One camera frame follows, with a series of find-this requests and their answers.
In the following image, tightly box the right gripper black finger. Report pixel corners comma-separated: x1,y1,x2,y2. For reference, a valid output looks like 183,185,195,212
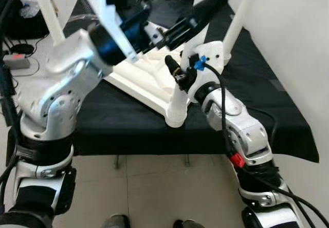
164,55,185,82

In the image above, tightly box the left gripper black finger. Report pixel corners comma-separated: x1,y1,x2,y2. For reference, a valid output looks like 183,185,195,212
166,0,229,49

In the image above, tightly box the white plastic table top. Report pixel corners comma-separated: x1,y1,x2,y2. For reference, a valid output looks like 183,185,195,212
105,30,232,128

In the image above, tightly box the clear plastic wrapper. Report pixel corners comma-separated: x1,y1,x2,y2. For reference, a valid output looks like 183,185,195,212
67,13,98,23

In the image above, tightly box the black tablecloth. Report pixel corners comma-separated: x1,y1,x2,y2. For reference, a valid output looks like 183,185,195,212
72,0,319,163

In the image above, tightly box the white plastic bag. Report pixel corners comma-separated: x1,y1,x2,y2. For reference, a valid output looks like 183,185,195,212
21,0,44,18

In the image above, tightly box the black router with antennas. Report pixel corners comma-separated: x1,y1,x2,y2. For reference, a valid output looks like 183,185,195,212
13,43,34,55

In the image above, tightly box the open black suitcase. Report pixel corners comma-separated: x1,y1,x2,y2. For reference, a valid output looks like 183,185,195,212
0,0,48,40

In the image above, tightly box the grey box with red button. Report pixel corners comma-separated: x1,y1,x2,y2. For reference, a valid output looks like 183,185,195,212
3,53,30,70

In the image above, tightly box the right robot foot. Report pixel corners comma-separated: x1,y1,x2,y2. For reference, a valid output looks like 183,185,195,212
172,219,206,228

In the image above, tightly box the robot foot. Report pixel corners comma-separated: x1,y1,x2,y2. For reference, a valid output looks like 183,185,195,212
172,219,206,228
103,215,129,228

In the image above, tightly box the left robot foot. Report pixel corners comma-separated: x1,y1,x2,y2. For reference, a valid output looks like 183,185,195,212
103,215,129,228

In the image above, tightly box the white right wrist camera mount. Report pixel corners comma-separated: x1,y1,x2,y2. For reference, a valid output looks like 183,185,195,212
188,41,227,103

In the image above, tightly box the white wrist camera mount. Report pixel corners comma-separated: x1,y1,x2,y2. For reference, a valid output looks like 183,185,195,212
85,0,140,64
188,41,227,103

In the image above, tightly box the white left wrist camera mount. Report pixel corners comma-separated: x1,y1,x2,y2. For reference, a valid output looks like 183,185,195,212
85,0,140,64

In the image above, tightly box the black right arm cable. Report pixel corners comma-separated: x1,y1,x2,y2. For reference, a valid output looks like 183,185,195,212
198,59,329,226

